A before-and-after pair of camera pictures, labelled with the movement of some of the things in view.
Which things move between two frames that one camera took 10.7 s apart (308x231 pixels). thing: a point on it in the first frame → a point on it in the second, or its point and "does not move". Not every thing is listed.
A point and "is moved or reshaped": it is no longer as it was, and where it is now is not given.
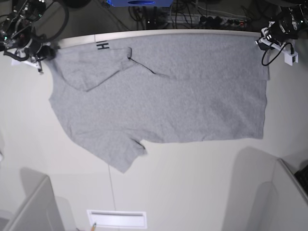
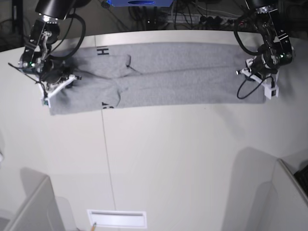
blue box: [140, 3] does not move
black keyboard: [301, 175] does not move
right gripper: [273, 34] → [261, 66]
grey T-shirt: [112, 95] is moved or reshaped
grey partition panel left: [39, 211] does not move
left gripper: [43, 52] → [51, 71]
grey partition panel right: [289, 190] does not move
